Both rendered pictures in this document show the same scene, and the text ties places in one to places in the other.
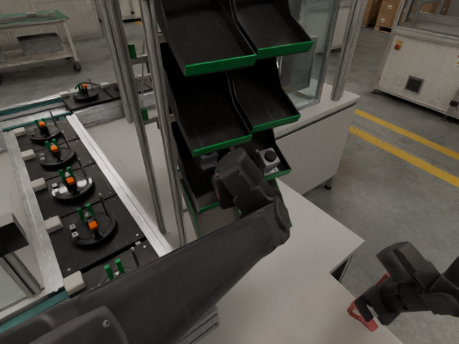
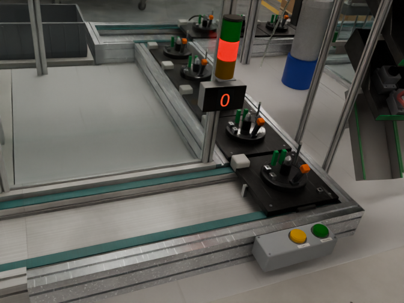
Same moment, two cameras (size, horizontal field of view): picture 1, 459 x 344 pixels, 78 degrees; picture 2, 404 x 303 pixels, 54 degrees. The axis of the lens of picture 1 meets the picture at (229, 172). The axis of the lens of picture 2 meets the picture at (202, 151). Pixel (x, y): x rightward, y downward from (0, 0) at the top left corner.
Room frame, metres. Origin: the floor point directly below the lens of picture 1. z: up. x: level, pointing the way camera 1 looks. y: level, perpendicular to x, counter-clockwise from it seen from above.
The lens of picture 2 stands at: (-0.60, 0.33, 1.68)
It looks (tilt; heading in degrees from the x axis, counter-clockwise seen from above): 34 degrees down; 11
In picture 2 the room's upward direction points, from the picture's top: 8 degrees clockwise
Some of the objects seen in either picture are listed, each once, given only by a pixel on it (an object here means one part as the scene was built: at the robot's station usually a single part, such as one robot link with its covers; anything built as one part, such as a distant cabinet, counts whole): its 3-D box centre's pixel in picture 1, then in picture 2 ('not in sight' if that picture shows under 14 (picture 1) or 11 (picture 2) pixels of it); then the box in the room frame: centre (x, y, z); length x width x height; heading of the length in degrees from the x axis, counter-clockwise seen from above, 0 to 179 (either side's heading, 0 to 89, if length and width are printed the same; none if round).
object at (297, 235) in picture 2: not in sight; (297, 237); (0.17, 0.21, 0.96); 0.04 x 0.04 x 0.02
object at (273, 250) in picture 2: not in sight; (294, 244); (0.17, 0.21, 0.93); 0.21 x 0.07 x 0.06; 127
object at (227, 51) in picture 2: not in sight; (228, 48); (0.37, 0.50, 1.33); 0.05 x 0.05 x 0.05
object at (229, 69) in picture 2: not in sight; (225, 67); (0.37, 0.50, 1.28); 0.05 x 0.05 x 0.05
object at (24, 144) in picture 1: (43, 127); not in sight; (1.18, 0.87, 1.01); 0.24 x 0.24 x 0.13; 37
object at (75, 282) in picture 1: (75, 284); (240, 163); (0.41, 0.41, 0.97); 0.05 x 0.05 x 0.04; 37
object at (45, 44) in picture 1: (40, 43); not in sight; (5.15, 3.21, 0.40); 0.61 x 0.41 x 0.22; 123
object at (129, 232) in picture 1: (90, 221); (246, 122); (0.59, 0.43, 1.01); 0.24 x 0.24 x 0.13; 37
